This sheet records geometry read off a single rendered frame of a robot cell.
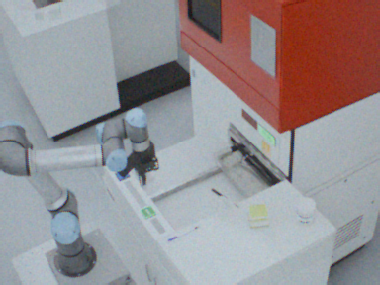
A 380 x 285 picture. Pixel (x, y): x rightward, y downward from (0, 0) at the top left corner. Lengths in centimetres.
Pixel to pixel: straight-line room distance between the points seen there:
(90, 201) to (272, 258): 193
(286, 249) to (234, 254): 20
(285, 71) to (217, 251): 71
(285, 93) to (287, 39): 24
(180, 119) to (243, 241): 227
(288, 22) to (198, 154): 104
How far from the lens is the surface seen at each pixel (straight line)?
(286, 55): 209
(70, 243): 221
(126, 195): 247
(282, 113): 224
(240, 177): 261
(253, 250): 222
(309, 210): 224
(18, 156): 195
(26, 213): 393
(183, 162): 279
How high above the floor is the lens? 268
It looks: 42 degrees down
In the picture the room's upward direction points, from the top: 1 degrees counter-clockwise
